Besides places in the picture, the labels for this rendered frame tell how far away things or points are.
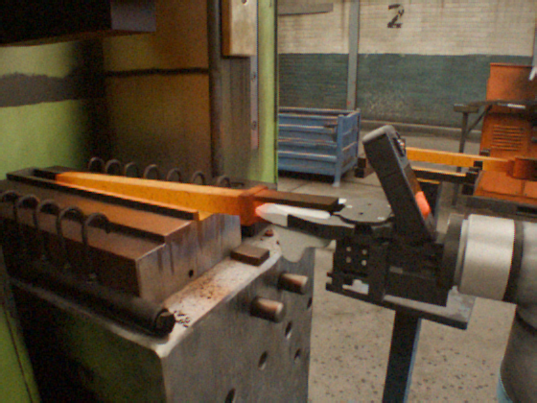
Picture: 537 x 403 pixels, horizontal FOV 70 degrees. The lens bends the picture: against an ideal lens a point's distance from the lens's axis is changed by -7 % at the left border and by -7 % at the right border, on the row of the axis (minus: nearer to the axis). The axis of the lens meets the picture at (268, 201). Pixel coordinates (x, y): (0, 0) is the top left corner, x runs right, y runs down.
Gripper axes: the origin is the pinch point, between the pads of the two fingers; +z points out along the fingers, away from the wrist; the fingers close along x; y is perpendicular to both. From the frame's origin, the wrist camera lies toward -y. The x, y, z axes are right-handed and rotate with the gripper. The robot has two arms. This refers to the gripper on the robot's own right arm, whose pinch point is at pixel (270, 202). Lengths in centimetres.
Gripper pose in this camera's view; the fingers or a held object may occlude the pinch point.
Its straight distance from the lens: 45.7
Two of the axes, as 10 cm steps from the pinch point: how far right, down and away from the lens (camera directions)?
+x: 4.7, -2.8, 8.4
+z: -8.8, -1.3, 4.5
